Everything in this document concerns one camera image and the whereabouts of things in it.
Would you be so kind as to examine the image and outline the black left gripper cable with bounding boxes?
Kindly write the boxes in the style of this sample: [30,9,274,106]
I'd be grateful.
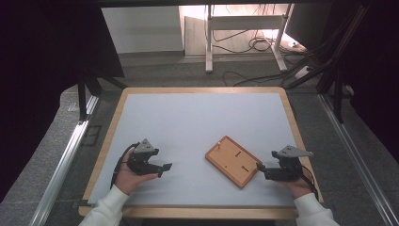
[110,142,140,189]

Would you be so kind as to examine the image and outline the coiled black cables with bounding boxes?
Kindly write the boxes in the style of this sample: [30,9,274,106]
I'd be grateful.
[212,29,275,55]

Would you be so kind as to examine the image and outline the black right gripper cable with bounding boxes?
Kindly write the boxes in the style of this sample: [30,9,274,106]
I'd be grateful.
[300,164,320,202]

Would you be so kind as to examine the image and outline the aluminium floor rail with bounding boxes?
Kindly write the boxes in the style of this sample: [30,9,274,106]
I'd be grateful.
[29,95,100,226]
[317,93,399,226]

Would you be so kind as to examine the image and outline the white metal desk frame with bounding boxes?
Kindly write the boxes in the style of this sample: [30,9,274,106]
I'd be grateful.
[205,3,295,74]

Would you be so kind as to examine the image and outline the dark floor vent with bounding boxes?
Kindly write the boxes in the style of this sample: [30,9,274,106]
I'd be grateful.
[80,125,103,147]

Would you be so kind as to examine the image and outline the light wooden panel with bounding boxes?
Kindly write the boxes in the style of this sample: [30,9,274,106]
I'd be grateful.
[183,15,210,57]

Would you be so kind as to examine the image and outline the dark monitor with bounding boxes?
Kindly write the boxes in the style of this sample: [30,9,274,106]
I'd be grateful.
[284,3,333,51]

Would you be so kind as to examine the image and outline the white power strip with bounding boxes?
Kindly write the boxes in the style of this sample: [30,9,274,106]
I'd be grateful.
[295,65,313,80]

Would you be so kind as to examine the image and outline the wooden picture frame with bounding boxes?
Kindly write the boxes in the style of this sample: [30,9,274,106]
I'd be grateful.
[204,135,263,189]

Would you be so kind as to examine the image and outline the person's right hand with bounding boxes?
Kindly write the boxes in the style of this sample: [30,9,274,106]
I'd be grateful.
[279,171,314,200]

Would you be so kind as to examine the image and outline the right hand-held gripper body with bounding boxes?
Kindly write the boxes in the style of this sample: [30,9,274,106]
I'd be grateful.
[264,144,314,182]

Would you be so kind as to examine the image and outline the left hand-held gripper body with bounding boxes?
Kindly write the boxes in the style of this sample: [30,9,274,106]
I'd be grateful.
[126,138,160,176]

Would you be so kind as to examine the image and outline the dark curtain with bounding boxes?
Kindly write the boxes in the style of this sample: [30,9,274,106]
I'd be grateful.
[340,0,399,155]
[0,0,125,202]

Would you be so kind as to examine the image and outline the white table mat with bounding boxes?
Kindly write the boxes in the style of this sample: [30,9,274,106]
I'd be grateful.
[88,92,314,207]

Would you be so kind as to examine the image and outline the person's left hand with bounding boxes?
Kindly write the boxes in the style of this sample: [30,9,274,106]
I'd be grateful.
[115,150,159,196]

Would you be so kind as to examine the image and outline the black floor cable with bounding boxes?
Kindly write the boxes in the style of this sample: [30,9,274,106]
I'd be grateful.
[222,70,302,88]

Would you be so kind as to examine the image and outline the white board panel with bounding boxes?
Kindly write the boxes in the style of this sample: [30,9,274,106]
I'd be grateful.
[101,6,184,55]

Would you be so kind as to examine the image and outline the wooden table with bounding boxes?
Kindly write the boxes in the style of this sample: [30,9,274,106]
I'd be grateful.
[78,87,325,220]

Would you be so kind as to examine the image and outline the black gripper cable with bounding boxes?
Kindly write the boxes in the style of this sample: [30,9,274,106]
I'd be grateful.
[110,142,140,189]
[300,164,320,202]

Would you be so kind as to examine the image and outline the black metal stand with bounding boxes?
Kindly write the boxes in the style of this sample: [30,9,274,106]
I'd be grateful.
[77,67,128,121]
[283,4,371,124]

